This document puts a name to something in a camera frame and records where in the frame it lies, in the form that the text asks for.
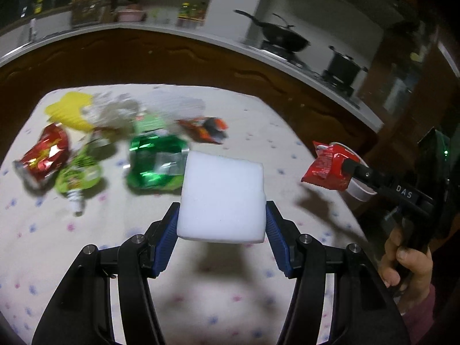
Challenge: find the red snack wrapper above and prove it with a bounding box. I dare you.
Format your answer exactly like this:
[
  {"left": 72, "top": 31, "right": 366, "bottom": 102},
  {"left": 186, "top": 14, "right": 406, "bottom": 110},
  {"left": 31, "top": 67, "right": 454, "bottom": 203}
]
[{"left": 301, "top": 141, "right": 360, "bottom": 191}]

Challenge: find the crushed green can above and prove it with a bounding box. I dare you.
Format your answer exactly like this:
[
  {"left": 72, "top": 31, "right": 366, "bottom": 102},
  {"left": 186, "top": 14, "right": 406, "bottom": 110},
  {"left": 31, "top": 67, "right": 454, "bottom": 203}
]
[{"left": 126, "top": 133, "right": 189, "bottom": 191}]

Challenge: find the white sponge block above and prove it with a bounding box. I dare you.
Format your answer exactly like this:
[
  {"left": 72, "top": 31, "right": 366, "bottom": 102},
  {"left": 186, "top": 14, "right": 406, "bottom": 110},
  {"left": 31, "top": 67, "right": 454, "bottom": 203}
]
[{"left": 177, "top": 151, "right": 267, "bottom": 244}]

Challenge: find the green yellow drink pouch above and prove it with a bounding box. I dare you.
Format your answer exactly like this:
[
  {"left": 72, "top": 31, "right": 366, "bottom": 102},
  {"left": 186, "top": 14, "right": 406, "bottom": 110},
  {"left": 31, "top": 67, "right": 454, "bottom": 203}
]
[{"left": 55, "top": 144, "right": 102, "bottom": 216}]

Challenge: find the orange snack wrapper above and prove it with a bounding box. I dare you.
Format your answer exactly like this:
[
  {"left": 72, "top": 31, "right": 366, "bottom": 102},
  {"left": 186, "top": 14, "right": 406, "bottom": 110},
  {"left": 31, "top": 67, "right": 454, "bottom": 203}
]
[{"left": 178, "top": 117, "right": 228, "bottom": 144}]

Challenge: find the grey plastic bag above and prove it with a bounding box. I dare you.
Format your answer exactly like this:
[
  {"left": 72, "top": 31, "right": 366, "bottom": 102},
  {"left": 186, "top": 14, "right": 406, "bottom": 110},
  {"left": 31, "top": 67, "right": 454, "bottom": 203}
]
[{"left": 80, "top": 92, "right": 140, "bottom": 131}]

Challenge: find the green drink carton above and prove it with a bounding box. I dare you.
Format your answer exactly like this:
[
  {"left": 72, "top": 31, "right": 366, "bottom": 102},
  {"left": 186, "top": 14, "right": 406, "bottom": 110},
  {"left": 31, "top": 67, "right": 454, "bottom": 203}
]
[{"left": 133, "top": 114, "right": 167, "bottom": 135}]

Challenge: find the white pink trash bin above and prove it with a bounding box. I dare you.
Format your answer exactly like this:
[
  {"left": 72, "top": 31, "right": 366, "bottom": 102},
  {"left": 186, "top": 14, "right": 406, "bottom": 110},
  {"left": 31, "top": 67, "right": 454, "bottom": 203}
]
[{"left": 328, "top": 142, "right": 378, "bottom": 202}]

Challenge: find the kitchen faucet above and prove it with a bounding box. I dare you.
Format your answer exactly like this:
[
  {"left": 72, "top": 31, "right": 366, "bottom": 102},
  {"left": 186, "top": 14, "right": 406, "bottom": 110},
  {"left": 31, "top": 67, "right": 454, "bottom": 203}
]
[{"left": 29, "top": 18, "right": 37, "bottom": 43}]

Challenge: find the person right hand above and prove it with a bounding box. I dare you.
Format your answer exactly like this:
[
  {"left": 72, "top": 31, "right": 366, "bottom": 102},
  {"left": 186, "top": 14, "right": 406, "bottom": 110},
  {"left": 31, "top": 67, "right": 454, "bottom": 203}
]
[{"left": 378, "top": 226, "right": 433, "bottom": 314}]

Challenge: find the floral white tablecloth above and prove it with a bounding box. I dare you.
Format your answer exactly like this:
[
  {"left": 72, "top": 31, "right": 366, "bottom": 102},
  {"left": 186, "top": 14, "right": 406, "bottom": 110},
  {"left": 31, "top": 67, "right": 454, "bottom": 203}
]
[{"left": 1, "top": 87, "right": 366, "bottom": 344}]

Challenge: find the wooden glass door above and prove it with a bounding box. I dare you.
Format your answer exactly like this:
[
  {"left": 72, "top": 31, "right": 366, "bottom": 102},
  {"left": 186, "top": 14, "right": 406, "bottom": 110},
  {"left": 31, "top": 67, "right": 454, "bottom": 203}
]
[{"left": 359, "top": 21, "right": 459, "bottom": 171}]

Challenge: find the crushed red can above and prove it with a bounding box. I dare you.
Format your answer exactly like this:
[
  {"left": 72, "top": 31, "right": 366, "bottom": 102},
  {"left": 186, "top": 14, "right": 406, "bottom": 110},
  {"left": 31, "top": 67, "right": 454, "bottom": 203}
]
[{"left": 13, "top": 123, "right": 70, "bottom": 191}]

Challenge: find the yellow cloth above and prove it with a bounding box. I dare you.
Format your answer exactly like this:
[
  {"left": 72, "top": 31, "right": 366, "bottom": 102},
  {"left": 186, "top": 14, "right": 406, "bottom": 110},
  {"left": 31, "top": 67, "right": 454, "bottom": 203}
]
[{"left": 45, "top": 91, "right": 93, "bottom": 133}]

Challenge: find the black stock pot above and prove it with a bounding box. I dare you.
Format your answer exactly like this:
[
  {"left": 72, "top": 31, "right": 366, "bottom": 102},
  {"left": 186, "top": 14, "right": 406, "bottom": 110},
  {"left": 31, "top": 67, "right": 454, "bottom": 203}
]
[{"left": 321, "top": 45, "right": 368, "bottom": 87}]

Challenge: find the gas stove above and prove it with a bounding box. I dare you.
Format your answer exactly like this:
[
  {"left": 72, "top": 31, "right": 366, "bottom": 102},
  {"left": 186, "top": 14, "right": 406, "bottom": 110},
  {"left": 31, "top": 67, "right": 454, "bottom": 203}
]
[{"left": 247, "top": 40, "right": 361, "bottom": 110}]

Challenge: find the black wok with lid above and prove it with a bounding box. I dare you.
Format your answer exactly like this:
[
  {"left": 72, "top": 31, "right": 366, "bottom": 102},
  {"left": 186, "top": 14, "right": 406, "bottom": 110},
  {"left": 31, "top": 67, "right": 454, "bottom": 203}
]
[{"left": 233, "top": 9, "right": 310, "bottom": 53}]

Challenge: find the pink basin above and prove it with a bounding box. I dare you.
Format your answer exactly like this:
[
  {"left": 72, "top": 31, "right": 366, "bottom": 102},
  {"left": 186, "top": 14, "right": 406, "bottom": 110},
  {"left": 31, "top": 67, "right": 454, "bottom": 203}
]
[{"left": 116, "top": 4, "right": 146, "bottom": 23}]

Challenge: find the green condiment bottle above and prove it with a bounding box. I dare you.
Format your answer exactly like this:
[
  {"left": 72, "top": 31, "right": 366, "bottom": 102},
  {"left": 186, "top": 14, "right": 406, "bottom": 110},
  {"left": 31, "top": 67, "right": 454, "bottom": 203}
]
[{"left": 177, "top": 2, "right": 191, "bottom": 27}]

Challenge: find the utensil rack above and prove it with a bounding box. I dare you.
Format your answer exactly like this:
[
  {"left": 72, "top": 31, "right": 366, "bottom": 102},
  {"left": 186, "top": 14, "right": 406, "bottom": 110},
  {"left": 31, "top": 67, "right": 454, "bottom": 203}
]
[{"left": 70, "top": 0, "right": 104, "bottom": 28}]

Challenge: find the yellow bottle on sill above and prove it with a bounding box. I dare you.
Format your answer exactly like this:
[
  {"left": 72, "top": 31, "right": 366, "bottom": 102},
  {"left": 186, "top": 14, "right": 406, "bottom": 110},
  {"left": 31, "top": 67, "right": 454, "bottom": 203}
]
[{"left": 34, "top": 0, "right": 44, "bottom": 15}]

